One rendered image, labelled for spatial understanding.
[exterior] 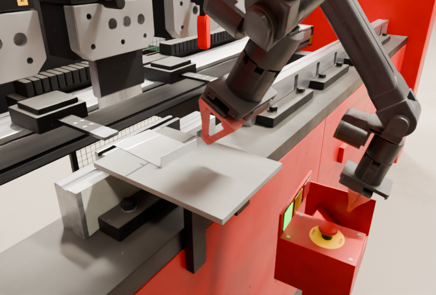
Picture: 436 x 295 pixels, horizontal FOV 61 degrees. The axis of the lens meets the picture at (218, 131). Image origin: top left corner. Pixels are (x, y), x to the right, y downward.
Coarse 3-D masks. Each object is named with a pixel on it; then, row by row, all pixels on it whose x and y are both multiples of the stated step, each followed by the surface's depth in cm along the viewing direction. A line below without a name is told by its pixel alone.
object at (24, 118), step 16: (48, 96) 81; (64, 96) 81; (16, 112) 77; (32, 112) 75; (48, 112) 76; (64, 112) 78; (80, 112) 81; (32, 128) 75; (48, 128) 76; (80, 128) 73; (96, 128) 73
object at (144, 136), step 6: (144, 132) 72; (150, 132) 72; (156, 132) 72; (132, 138) 69; (138, 138) 69; (144, 138) 69; (150, 138) 69; (114, 144) 67; (120, 144) 67; (126, 144) 67; (132, 144) 67; (138, 144) 67
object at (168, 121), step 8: (160, 120) 78; (168, 120) 79; (176, 120) 78; (144, 128) 74; (152, 128) 76; (176, 128) 79; (128, 136) 71; (112, 144) 68; (96, 152) 65; (104, 152) 66; (96, 160) 66
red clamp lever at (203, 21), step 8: (192, 0) 68; (200, 0) 66; (200, 8) 67; (200, 16) 68; (208, 16) 68; (200, 24) 68; (208, 24) 68; (200, 32) 69; (208, 32) 69; (200, 40) 69; (208, 40) 69; (200, 48) 71; (208, 48) 70
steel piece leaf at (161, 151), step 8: (160, 136) 70; (144, 144) 67; (152, 144) 67; (160, 144) 67; (168, 144) 67; (176, 144) 67; (184, 144) 67; (192, 144) 64; (136, 152) 64; (144, 152) 64; (152, 152) 64; (160, 152) 64; (168, 152) 60; (176, 152) 62; (184, 152) 63; (152, 160) 62; (160, 160) 59; (168, 160) 61; (176, 160) 62
